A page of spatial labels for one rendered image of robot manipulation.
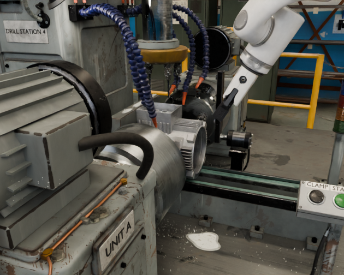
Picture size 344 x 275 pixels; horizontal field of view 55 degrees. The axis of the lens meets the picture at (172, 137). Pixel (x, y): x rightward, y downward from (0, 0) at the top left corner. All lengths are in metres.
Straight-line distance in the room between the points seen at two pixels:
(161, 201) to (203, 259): 0.29
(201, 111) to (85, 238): 0.87
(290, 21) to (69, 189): 0.61
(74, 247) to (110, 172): 0.18
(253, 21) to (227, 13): 3.43
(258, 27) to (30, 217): 0.60
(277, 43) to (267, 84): 3.37
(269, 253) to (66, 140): 0.73
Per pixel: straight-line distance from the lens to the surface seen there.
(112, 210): 0.52
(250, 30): 0.81
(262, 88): 4.24
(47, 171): 0.42
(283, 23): 0.85
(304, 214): 0.79
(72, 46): 0.99
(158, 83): 4.63
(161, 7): 0.99
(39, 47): 1.05
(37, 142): 0.41
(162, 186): 0.74
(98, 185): 0.57
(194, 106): 1.26
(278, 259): 1.01
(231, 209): 1.07
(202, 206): 1.09
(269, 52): 0.86
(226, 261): 0.98
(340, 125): 1.30
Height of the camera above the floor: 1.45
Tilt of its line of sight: 21 degrees down
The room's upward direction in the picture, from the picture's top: straight up
